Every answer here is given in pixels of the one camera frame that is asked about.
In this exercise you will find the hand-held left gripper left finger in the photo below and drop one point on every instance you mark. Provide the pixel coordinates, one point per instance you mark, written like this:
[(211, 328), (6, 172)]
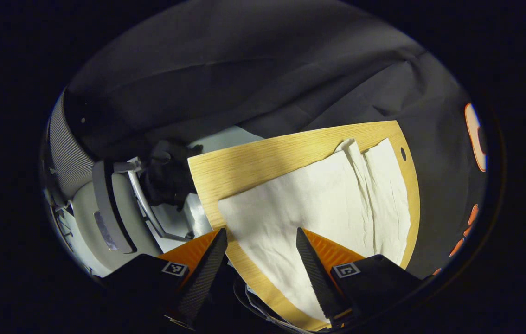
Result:
[(202, 283)]

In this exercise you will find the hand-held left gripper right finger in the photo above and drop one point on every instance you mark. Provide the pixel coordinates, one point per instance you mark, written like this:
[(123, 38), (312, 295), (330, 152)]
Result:
[(318, 278)]

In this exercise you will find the white jeans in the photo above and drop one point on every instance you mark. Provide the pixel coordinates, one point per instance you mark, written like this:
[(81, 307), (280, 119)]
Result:
[(314, 199)]

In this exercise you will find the grey office chair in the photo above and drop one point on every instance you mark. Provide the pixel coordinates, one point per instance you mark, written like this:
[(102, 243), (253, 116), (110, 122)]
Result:
[(105, 208)]

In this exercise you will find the black backdrop cloth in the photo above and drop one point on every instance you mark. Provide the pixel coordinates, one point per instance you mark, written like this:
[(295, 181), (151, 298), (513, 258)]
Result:
[(267, 69)]

